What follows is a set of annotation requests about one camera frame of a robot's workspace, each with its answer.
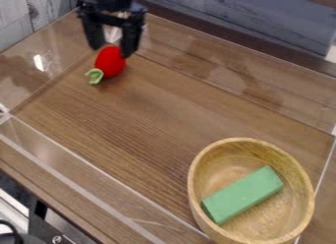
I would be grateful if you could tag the red plush strawberry toy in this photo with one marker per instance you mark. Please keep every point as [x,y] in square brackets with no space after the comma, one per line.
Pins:
[110,65]

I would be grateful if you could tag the clear acrylic tray wall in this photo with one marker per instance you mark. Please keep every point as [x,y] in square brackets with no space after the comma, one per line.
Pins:
[112,213]

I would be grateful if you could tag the green rectangular block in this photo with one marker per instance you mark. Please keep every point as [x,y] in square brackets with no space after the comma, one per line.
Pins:
[243,194]

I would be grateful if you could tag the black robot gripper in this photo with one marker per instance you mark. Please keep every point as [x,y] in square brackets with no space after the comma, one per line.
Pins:
[120,13]

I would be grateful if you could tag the wooden bowl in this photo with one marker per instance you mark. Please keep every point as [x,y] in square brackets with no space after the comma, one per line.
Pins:
[278,220]

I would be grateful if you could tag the clear acrylic corner bracket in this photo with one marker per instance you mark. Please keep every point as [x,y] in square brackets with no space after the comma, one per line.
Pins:
[112,34]

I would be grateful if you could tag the black table leg bracket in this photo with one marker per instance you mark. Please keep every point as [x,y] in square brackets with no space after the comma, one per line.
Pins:
[50,227]

